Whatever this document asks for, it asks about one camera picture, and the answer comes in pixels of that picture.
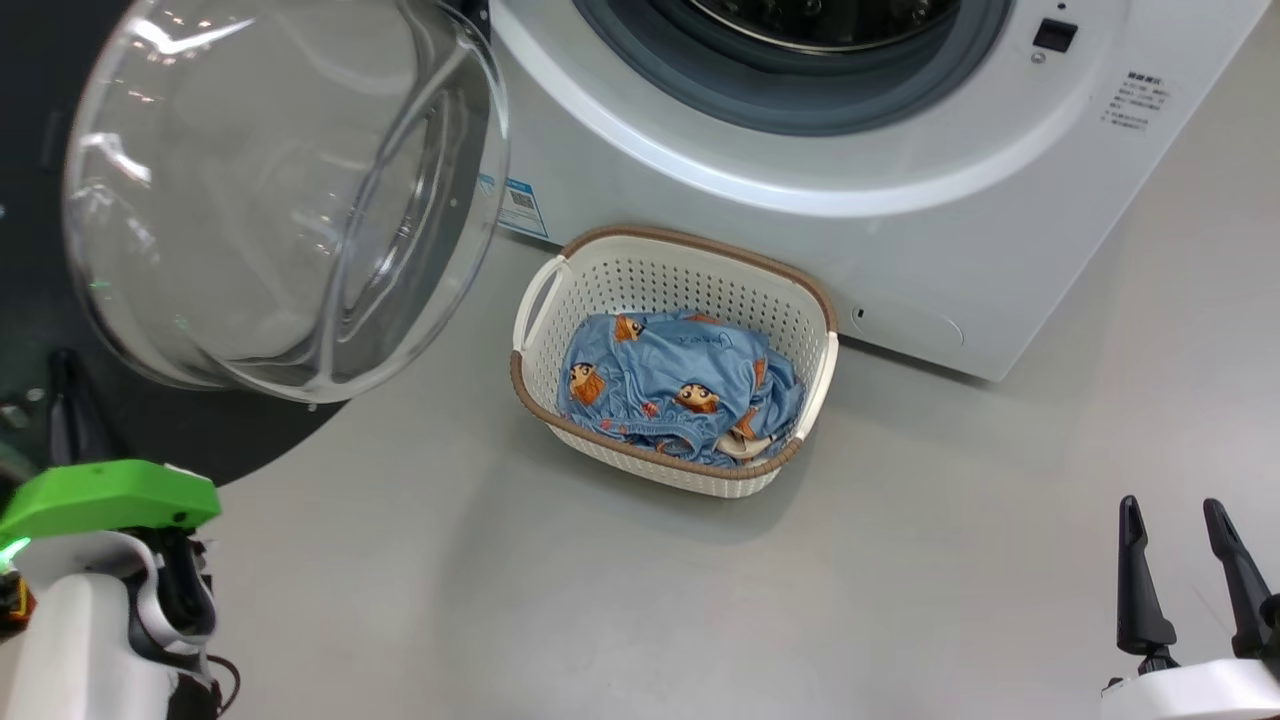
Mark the beige fabric garment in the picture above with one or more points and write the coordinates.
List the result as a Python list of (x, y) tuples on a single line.
[(742, 445)]

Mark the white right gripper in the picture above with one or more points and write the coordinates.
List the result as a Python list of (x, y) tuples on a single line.
[(1200, 695)]

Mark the white basket with brown rim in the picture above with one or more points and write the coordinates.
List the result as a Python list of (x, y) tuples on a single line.
[(690, 280)]

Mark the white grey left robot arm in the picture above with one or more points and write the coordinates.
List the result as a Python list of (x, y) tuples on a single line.
[(80, 640)]

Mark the black-rimmed glass washer door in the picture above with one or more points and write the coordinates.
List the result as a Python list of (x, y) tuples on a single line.
[(280, 220)]

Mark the small printed text label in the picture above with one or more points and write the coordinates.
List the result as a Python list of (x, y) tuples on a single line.
[(1135, 100)]

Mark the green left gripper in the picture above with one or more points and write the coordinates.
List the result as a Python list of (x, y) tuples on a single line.
[(110, 495)]

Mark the washing machine drum with clothes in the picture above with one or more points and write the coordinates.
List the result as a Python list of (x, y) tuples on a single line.
[(820, 25)]

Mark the white front-load washing machine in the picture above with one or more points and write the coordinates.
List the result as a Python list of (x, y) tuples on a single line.
[(900, 250)]

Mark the blue cartoon print garment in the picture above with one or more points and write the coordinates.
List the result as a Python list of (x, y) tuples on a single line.
[(660, 370)]

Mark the black door lock slot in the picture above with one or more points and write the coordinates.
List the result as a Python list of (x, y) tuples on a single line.
[(1055, 35)]

